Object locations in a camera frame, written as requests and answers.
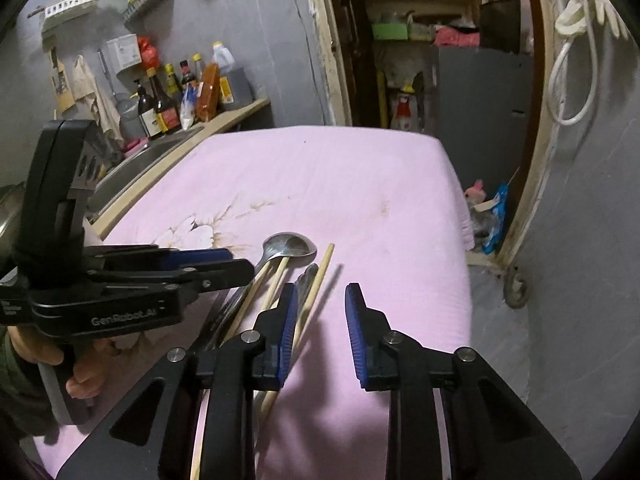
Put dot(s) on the pink plush toy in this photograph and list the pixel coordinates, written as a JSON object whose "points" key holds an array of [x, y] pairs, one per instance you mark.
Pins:
{"points": [[475, 192]]}

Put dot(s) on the wooden knife holder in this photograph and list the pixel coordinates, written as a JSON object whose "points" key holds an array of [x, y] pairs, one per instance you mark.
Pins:
{"points": [[61, 85]]}

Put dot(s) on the white wall rack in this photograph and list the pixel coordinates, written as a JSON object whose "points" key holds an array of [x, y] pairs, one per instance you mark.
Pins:
{"points": [[70, 9]]}

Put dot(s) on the steel sink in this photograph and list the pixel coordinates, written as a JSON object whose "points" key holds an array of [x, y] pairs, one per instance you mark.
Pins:
{"points": [[145, 157]]}

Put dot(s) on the dark metal utensil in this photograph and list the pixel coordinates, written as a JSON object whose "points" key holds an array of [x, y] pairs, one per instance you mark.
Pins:
{"points": [[230, 310], [306, 275]]}

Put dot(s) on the black monitor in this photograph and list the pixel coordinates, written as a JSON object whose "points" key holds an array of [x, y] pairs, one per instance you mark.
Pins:
{"points": [[500, 25]]}

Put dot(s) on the wooden shelf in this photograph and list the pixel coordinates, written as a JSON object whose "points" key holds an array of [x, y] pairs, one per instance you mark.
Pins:
{"points": [[415, 1]]}

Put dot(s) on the green box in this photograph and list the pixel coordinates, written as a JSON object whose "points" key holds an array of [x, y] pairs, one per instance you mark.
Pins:
{"points": [[391, 31]]}

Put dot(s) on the plastic oil jug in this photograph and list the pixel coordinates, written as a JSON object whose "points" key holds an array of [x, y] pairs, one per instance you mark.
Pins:
{"points": [[223, 60]]}

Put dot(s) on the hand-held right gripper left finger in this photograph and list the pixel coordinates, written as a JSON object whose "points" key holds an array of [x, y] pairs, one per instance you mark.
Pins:
{"points": [[287, 330]]}

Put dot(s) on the pink table cloth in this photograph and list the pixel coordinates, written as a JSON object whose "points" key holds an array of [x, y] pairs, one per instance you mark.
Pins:
{"points": [[325, 185]]}

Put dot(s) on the blue plastic bag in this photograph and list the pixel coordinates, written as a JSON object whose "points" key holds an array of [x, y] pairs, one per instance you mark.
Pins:
{"points": [[498, 215]]}

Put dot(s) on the caster wheel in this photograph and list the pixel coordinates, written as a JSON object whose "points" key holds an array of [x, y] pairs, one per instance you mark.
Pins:
{"points": [[515, 290]]}

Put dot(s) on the clear plastic bag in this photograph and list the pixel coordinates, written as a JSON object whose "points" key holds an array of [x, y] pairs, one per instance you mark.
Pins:
{"points": [[187, 110]]}

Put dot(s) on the clear bottle yellow cap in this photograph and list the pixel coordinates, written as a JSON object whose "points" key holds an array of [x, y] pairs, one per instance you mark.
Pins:
{"points": [[198, 69]]}

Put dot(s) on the red and white bottle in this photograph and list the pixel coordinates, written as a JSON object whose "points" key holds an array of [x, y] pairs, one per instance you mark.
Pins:
{"points": [[405, 110]]}

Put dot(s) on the red plastic bag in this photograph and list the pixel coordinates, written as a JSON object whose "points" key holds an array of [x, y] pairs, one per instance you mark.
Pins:
{"points": [[149, 52]]}

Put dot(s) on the metal strainer ladle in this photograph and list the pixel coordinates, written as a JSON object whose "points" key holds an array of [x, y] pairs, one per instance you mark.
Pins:
{"points": [[127, 112]]}

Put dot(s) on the beige hanging towel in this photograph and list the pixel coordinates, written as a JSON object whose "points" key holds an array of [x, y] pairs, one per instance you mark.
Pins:
{"points": [[92, 90]]}

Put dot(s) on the wooden door frame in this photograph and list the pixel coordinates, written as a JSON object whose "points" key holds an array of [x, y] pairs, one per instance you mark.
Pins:
{"points": [[325, 60]]}

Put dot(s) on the pink crumpled garment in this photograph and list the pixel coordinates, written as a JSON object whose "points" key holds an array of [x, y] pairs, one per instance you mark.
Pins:
{"points": [[456, 36]]}

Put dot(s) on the grey box yellow label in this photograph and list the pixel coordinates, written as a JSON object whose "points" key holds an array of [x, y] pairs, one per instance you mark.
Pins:
{"points": [[241, 87]]}

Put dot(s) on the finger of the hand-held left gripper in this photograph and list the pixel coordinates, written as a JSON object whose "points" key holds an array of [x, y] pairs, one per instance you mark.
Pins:
{"points": [[225, 275], [200, 256]]}

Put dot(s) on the person's left forearm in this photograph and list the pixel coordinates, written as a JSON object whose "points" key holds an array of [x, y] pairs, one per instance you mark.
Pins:
{"points": [[17, 395]]}

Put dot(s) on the orange seasoning packet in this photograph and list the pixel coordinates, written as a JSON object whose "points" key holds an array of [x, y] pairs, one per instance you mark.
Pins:
{"points": [[207, 92]]}

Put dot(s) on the dark bottle white label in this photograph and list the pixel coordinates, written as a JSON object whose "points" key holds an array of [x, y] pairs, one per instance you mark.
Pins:
{"points": [[147, 112]]}

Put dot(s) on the dark bottle red label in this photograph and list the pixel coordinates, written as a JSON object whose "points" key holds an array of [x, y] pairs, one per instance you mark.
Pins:
{"points": [[165, 107]]}

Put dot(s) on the white hanging gloves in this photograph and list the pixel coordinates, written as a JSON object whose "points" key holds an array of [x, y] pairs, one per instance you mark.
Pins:
{"points": [[602, 5]]}

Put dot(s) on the steel steamer pot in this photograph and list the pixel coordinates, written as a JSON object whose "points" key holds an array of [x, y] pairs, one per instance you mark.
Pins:
{"points": [[7, 215]]}

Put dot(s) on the person's left hand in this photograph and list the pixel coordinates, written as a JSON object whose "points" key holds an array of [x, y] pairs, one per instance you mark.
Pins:
{"points": [[87, 377]]}

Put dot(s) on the metal spoon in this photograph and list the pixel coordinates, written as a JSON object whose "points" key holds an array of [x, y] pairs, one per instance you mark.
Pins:
{"points": [[292, 246]]}

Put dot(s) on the grey cabinet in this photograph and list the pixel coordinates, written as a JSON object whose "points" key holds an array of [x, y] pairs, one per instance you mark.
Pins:
{"points": [[480, 110]]}

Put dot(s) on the dark bottle yellow cap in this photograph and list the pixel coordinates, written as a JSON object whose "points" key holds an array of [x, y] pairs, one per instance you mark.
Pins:
{"points": [[173, 82]]}

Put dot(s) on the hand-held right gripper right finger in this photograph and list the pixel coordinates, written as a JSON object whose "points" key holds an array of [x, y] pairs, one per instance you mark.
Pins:
{"points": [[355, 330]]}

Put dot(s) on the white wall box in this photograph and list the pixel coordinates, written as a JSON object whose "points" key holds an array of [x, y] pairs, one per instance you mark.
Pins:
{"points": [[122, 55]]}

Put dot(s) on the pink sponge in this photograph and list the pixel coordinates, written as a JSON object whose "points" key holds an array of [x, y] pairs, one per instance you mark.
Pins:
{"points": [[134, 147]]}

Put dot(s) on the dark bottle red cap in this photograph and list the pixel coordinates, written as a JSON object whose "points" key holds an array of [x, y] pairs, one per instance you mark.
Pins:
{"points": [[187, 75]]}

